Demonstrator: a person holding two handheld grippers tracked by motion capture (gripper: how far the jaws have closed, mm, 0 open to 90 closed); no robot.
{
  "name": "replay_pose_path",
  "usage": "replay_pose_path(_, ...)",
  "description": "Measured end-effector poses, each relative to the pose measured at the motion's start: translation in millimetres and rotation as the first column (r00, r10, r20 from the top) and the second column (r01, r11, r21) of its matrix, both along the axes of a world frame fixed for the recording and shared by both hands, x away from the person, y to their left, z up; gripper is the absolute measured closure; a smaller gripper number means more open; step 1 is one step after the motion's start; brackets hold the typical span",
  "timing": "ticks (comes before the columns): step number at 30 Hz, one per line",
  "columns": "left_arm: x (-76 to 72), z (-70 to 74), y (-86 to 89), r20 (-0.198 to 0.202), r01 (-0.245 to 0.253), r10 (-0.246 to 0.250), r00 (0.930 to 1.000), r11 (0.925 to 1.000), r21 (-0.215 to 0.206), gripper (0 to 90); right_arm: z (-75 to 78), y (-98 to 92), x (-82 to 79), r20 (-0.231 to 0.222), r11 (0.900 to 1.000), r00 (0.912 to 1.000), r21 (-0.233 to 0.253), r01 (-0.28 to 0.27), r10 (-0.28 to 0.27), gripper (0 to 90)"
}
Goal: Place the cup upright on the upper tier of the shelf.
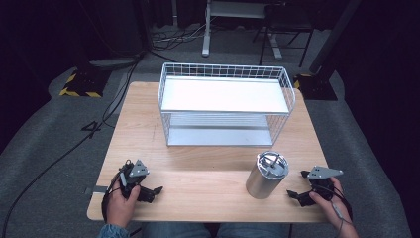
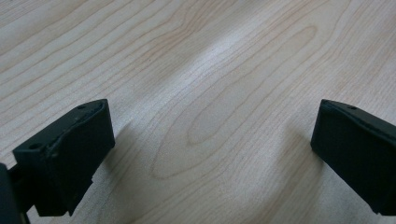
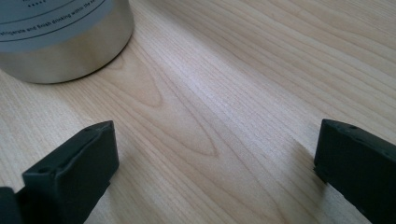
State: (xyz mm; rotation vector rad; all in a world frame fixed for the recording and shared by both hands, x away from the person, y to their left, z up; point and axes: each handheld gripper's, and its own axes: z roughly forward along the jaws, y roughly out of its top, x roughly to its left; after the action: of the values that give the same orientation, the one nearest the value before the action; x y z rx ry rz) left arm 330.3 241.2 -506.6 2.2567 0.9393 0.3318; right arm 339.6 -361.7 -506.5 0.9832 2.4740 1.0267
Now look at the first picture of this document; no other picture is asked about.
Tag bundle of floor cables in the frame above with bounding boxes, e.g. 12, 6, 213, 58
151, 18, 212, 45

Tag person's left hand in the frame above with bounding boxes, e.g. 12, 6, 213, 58
105, 185, 142, 229

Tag black chair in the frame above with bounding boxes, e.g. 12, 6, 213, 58
252, 2, 315, 68

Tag dark slanted stand pole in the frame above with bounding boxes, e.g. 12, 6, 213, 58
308, 0, 362, 75

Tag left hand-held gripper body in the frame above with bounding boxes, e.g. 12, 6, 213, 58
118, 159, 151, 200

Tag person's right hand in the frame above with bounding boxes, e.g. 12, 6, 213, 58
309, 177, 354, 231

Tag person's left leg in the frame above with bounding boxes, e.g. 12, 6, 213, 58
141, 221, 213, 238

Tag black yellow striped stand base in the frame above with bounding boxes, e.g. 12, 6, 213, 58
292, 72, 339, 101
58, 66, 112, 99

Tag white wire shelf rack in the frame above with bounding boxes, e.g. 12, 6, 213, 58
157, 61, 297, 148

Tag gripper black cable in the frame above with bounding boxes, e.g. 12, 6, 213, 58
325, 186, 355, 237
100, 170, 124, 223

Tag long black floor cable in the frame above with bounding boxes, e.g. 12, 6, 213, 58
0, 54, 145, 237

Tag person's right leg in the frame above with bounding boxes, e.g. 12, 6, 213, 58
216, 222, 292, 238

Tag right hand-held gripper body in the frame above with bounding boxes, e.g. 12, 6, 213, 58
306, 165, 345, 201

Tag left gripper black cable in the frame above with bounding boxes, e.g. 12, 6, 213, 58
100, 170, 124, 223

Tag stainless steel cup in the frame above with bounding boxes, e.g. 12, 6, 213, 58
245, 150, 290, 200

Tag person's leg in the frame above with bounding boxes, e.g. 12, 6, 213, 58
141, 221, 213, 238
216, 222, 292, 238

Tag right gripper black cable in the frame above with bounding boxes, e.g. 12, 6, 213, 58
325, 186, 355, 237

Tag white metal desk frame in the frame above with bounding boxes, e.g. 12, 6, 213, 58
201, 0, 284, 61

